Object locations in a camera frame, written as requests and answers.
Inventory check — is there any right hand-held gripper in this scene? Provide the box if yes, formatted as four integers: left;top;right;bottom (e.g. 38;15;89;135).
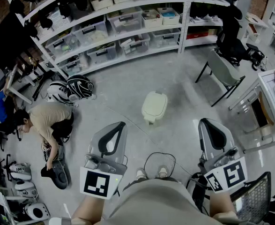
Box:
198;118;248;193

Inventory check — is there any grey chair with black legs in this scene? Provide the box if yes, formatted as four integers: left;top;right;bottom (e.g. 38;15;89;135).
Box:
195;49;246;107

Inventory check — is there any person's right forearm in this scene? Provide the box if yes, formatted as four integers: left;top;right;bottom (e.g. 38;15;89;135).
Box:
208;187;240;220

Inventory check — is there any white wooden desk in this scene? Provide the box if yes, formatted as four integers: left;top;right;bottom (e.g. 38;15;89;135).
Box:
228;69;275;154

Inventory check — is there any black hard case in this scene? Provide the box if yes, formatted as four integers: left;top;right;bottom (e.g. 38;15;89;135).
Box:
40;159;72;190

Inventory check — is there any red box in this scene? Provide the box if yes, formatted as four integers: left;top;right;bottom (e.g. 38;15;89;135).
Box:
186;30;209;40

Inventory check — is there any group of clear storage bins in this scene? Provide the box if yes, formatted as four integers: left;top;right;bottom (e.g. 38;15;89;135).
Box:
45;7;182;76

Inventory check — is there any black rolling chair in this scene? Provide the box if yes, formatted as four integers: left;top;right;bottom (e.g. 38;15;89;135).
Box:
0;122;23;152

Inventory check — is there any black and white backpack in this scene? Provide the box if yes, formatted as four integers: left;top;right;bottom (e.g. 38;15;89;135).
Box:
66;74;97;101

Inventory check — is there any white headset device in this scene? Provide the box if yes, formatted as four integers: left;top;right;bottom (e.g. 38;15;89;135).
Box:
14;180;39;198
23;202;52;221
8;162;33;181

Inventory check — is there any cream plastic bin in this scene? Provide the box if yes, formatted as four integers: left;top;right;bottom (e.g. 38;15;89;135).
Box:
141;90;169;126

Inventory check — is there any black mesh office chair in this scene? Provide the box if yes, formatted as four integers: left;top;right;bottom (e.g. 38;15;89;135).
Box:
216;15;266;71

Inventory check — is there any white perforated basket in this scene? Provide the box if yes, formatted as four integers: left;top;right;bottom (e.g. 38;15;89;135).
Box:
48;7;72;30

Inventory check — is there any small white table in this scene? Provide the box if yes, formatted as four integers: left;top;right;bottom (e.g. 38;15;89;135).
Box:
7;63;44;105

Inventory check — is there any white metal shelving unit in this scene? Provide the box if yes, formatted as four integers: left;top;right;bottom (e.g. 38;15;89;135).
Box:
5;0;242;80

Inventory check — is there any person's left shoe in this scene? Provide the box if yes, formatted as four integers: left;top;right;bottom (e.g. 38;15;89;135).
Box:
136;167;149;180

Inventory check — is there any person's right shoe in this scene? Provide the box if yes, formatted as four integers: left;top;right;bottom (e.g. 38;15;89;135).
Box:
156;165;170;179

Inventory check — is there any person's left forearm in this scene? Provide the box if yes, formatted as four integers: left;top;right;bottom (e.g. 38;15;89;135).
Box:
71;191;120;221

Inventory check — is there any person's beige shirt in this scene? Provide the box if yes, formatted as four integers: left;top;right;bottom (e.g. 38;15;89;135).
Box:
104;176;226;225

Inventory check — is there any person's shoe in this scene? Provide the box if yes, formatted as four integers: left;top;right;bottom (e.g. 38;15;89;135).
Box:
136;167;149;180
156;165;170;179

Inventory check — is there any black floor cable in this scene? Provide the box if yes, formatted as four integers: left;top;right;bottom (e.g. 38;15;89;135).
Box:
143;151;177;180

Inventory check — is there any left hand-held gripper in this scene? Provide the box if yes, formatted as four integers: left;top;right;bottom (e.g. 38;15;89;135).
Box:
80;122;128;200

